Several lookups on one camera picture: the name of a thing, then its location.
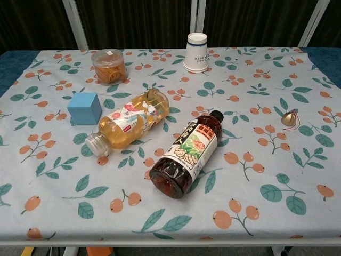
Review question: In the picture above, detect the dark tea bottle black cap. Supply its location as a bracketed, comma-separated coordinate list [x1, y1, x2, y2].
[149, 109, 224, 199]

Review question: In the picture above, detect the yellow tea bottle white cap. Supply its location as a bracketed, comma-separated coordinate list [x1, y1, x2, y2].
[85, 89, 171, 157]

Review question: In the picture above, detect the orange object under table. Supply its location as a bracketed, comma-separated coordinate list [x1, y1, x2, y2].
[86, 247, 113, 256]

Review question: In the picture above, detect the light blue cube block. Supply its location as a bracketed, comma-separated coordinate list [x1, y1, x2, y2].
[67, 92, 103, 125]

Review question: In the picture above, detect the clear jar of rubber bands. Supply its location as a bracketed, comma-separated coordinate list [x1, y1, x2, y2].
[91, 49, 127, 85]

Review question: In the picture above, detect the white metal frame post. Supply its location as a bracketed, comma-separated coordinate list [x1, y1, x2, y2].
[190, 0, 206, 35]
[62, 0, 89, 50]
[297, 0, 327, 48]

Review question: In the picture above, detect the floral fruit print tablecloth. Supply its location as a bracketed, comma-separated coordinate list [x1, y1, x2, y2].
[0, 47, 341, 241]

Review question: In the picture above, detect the white paper cup blue stripe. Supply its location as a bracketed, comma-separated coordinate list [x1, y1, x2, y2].
[183, 32, 209, 74]

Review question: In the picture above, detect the small gold bell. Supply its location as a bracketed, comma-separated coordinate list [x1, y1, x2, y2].
[281, 108, 301, 131]

